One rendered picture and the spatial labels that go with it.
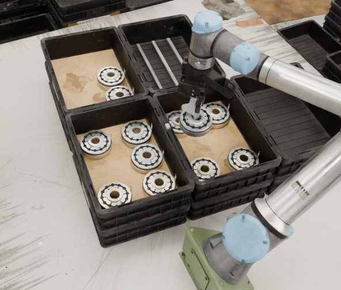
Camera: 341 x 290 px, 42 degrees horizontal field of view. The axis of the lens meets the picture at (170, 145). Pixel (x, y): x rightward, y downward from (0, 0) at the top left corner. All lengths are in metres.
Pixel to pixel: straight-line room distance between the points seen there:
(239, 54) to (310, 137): 0.63
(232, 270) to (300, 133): 0.62
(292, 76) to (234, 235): 0.44
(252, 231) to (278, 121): 0.70
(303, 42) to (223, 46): 1.92
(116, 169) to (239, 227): 0.54
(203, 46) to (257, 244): 0.52
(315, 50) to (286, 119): 1.36
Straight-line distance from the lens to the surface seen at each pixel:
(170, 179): 1.41
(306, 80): 1.22
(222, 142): 1.57
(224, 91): 1.30
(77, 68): 1.79
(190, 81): 1.31
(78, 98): 1.68
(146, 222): 1.39
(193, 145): 1.54
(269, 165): 1.42
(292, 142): 1.64
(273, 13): 3.72
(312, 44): 3.06
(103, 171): 1.46
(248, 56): 1.14
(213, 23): 1.17
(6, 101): 1.90
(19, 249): 1.51
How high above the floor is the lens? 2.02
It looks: 51 degrees down
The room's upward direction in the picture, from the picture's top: 7 degrees clockwise
